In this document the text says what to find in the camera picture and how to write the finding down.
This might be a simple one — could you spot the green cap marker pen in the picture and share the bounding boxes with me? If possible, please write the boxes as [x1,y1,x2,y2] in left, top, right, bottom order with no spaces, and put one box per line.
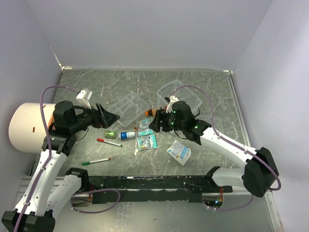
[82,158,111,166]

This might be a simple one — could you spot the clear plastic storage box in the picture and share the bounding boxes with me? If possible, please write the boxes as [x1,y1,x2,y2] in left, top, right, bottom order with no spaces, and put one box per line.
[156,80,202,114]

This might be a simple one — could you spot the red cap marker pen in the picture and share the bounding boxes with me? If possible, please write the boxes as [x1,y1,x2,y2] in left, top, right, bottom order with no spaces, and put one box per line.
[97,138,123,147]

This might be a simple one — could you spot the green battery pack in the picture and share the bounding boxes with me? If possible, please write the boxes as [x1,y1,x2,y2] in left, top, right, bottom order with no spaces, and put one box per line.
[104,130,117,139]

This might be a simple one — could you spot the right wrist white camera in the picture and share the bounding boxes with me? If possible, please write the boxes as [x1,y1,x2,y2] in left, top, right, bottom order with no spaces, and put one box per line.
[166,96,179,113]

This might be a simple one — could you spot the teal blister pack upper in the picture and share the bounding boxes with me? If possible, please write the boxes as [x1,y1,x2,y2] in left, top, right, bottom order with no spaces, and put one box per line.
[133,119,154,138]

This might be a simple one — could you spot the white blue gauze packet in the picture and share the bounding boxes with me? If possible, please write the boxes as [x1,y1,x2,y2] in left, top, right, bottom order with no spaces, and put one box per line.
[167,140,192,165]

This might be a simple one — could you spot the orange cap small bottle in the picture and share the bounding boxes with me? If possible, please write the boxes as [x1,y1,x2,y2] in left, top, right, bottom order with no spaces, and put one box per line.
[145,108,157,117]

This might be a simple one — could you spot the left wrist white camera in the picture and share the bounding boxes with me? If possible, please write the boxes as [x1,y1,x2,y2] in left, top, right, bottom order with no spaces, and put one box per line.
[76,88,93,108]

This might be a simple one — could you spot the clear divided organizer tray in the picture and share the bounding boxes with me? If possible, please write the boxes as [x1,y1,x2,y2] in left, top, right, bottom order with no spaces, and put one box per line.
[108,92,150,127]

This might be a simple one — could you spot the wrist white camera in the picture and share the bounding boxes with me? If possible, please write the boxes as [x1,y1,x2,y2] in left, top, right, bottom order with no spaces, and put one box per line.
[76,88,93,108]
[166,96,179,113]

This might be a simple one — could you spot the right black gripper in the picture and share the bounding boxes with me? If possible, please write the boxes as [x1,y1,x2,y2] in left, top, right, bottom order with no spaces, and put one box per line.
[149,108,185,132]

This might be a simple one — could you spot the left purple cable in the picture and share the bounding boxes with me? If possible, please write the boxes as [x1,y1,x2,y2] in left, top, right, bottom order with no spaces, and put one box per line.
[13,85,79,232]

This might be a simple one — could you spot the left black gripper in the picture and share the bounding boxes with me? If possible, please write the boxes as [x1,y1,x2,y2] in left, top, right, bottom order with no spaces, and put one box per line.
[70,101,120,132]

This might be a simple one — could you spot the teal blister pack lower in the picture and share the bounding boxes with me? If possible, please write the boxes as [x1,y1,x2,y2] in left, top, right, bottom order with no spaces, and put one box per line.
[134,134,158,156]

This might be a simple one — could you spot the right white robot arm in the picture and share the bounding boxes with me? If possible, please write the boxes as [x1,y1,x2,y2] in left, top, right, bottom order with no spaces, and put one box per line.
[145,100,279,197]

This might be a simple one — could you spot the teal blister pack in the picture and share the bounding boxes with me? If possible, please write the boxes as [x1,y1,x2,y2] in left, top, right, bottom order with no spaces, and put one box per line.
[133,119,154,138]
[134,134,158,156]

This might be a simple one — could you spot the white blue medicine bottle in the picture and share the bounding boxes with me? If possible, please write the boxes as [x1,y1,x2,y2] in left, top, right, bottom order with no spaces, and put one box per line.
[119,131,136,140]

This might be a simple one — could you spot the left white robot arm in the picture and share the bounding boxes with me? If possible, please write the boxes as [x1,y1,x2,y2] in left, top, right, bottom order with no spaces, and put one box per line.
[1,101,120,232]

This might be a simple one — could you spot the white cylinder drum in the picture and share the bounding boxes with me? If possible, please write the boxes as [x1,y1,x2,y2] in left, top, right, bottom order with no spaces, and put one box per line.
[9,102,46,154]

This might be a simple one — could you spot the black mounting base rail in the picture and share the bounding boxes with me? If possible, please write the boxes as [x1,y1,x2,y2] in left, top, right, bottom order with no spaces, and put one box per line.
[77,175,232,204]

